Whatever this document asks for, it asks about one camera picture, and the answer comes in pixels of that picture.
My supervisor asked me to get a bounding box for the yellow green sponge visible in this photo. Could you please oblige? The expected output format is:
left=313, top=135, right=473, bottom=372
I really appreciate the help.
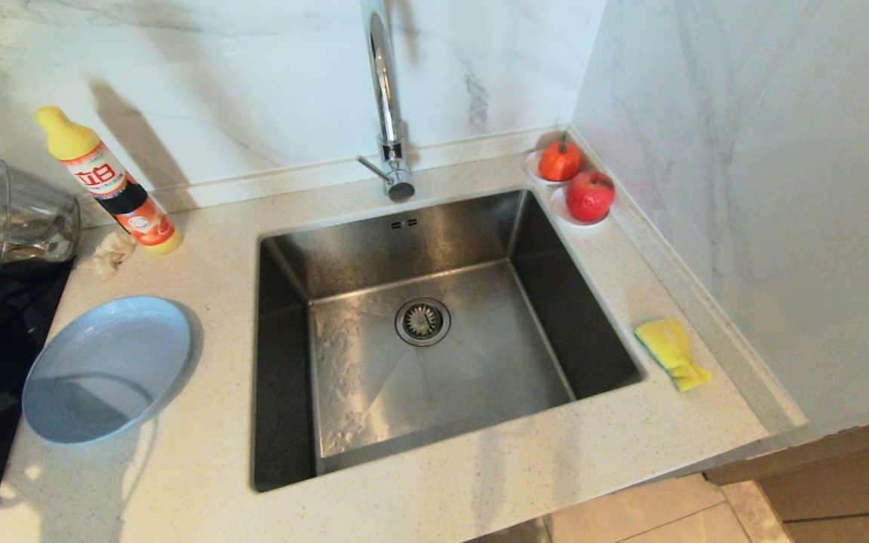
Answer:
left=634, top=317, right=714, bottom=392

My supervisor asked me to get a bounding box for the orange dish soap bottle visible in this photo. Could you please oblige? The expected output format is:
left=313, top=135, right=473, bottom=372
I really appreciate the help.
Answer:
left=35, top=106, right=183, bottom=255

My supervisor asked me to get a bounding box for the grey plate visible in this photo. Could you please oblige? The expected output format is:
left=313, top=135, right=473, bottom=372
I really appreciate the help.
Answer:
left=21, top=295, right=194, bottom=445

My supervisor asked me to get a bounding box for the stainless steel sink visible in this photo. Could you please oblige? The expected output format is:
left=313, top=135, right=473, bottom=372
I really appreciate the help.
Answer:
left=252, top=189, right=645, bottom=493

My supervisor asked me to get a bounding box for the metal drain strainer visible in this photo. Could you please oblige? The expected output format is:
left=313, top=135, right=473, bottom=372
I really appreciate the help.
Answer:
left=395, top=296, right=453, bottom=348

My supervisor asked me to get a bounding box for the small white dish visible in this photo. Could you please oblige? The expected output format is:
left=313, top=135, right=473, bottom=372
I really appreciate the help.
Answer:
left=524, top=148, right=584, bottom=186
left=549, top=186, right=610, bottom=228

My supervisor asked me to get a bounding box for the orange toy pumpkin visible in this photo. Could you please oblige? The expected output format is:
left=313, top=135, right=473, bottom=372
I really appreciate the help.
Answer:
left=538, top=134, right=584, bottom=183

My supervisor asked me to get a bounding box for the red toy apple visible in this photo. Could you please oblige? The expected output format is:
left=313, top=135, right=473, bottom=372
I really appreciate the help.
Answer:
left=565, top=170, right=616, bottom=223

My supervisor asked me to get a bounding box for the chrome faucet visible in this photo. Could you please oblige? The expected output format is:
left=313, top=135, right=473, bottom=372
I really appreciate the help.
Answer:
left=356, top=0, right=416, bottom=202

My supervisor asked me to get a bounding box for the clear glass jug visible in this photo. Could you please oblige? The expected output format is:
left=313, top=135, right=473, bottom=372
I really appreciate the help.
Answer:
left=0, top=158, right=81, bottom=265

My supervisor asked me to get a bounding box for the wooden cabinet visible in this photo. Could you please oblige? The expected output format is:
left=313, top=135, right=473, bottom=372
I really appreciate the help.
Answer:
left=706, top=407, right=869, bottom=543

